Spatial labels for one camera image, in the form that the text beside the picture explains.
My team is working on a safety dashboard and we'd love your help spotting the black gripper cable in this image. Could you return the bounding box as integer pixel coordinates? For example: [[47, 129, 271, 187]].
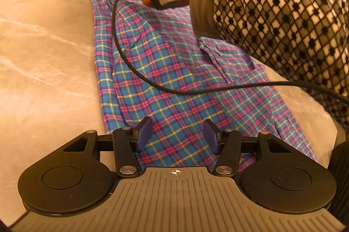
[[111, 0, 349, 106]]

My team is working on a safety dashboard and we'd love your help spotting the blue pink plaid shirt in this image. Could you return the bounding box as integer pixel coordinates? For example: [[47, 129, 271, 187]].
[[92, 0, 316, 169]]

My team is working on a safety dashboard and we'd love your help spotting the right forearm patterned sleeve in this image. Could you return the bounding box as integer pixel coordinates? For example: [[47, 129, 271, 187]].
[[189, 0, 349, 123]]

